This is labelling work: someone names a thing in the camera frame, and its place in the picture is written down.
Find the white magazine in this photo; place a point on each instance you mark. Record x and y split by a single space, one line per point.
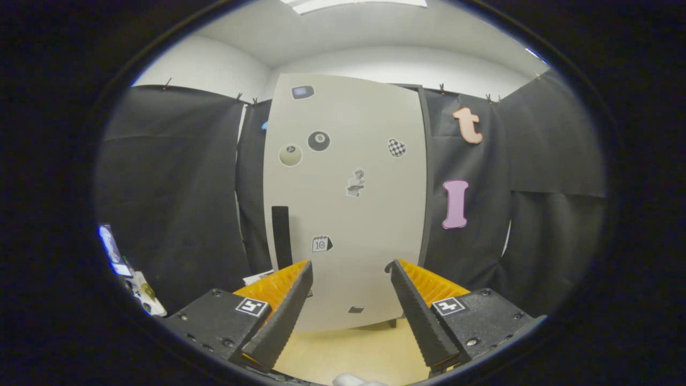
257 278

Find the white object with gold part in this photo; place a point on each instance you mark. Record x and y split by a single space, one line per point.
147 295

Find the ceiling light panel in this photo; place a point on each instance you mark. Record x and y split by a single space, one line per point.
532 53
353 4

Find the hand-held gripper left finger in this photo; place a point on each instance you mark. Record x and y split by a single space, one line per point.
284 316

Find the grey shoe cabinet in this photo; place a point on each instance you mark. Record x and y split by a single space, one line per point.
427 187

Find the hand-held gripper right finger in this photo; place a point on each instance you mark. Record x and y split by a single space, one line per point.
420 316

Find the black backdrop cloth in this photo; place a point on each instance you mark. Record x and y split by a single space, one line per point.
177 187

